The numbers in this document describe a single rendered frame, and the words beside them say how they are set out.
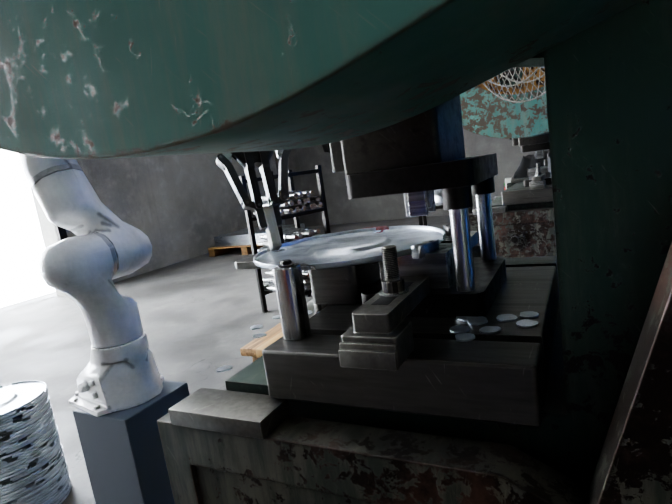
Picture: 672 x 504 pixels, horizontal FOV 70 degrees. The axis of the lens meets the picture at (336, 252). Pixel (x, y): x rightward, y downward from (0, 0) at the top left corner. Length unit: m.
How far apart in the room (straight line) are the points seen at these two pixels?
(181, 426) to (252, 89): 0.50
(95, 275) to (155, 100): 0.87
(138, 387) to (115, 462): 0.17
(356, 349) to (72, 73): 0.33
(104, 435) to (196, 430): 0.61
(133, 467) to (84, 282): 0.41
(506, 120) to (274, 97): 1.79
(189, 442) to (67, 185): 0.70
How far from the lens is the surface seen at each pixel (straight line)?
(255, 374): 0.68
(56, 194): 1.18
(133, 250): 1.17
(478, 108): 2.00
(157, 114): 0.26
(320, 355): 0.54
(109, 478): 1.29
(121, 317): 1.15
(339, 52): 0.20
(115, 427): 1.18
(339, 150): 0.67
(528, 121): 1.97
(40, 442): 1.80
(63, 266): 1.09
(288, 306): 0.58
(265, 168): 0.82
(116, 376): 1.19
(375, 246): 0.69
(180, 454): 0.68
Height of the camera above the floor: 0.90
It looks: 10 degrees down
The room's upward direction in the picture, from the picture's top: 8 degrees counter-clockwise
